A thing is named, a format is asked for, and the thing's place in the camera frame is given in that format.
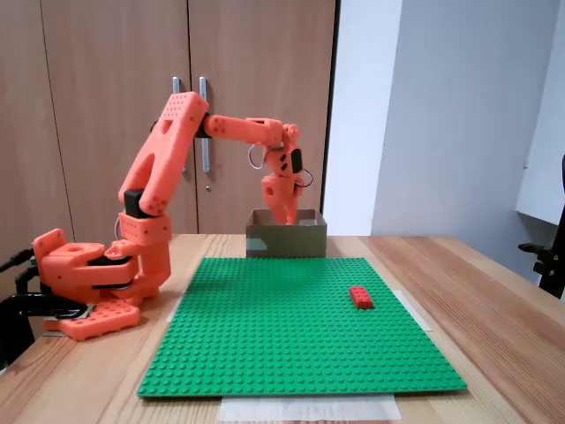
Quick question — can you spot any red lego block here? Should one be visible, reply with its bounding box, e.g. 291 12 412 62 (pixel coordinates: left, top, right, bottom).
349 285 374 309

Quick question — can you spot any wrist servo cable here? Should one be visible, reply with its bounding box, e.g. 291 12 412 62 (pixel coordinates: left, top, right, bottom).
246 141 267 171

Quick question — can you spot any wooden cabinet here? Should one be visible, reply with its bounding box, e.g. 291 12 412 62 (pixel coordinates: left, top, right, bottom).
0 0 341 235

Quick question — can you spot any black table clamp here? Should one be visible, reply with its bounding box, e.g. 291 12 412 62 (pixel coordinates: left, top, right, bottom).
0 291 92 371

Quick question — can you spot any gripper servo cable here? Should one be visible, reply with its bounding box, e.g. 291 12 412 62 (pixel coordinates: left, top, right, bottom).
292 166 314 190

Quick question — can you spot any white wall board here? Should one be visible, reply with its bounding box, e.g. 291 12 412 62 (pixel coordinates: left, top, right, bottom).
515 0 565 227

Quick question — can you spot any short translucent tape strip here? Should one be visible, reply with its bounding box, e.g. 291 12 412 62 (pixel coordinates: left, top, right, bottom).
399 289 433 332
165 289 189 323

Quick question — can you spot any green lego baseplate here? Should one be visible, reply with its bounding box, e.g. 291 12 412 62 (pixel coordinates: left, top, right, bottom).
136 256 468 398

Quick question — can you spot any black power cable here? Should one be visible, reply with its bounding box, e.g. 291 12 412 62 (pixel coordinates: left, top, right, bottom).
0 248 36 273
14 264 43 296

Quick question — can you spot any open cardboard box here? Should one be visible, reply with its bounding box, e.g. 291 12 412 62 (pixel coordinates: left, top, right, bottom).
245 208 328 259

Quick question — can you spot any metal cabinet door handle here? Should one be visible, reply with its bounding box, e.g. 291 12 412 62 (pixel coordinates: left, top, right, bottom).
199 77 211 173
171 77 186 174

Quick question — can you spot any black clamp stand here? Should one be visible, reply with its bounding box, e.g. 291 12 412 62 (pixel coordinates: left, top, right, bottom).
518 154 565 301

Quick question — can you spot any long translucent tape strip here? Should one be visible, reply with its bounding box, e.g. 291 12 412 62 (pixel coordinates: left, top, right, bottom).
218 394 403 423

